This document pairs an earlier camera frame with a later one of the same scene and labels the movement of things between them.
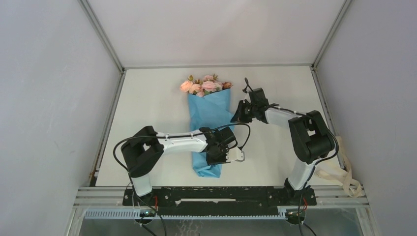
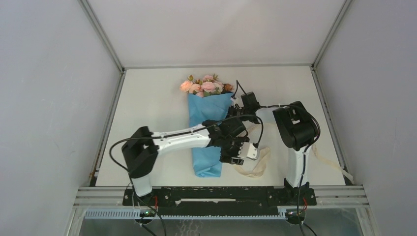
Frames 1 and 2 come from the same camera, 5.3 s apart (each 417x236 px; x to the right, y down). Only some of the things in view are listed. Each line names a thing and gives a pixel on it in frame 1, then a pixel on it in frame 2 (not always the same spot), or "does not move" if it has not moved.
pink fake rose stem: (186, 85) does not move
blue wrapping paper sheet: (212, 111) does not move
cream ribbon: (351, 185) -> (266, 152)
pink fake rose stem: (194, 88) does not move
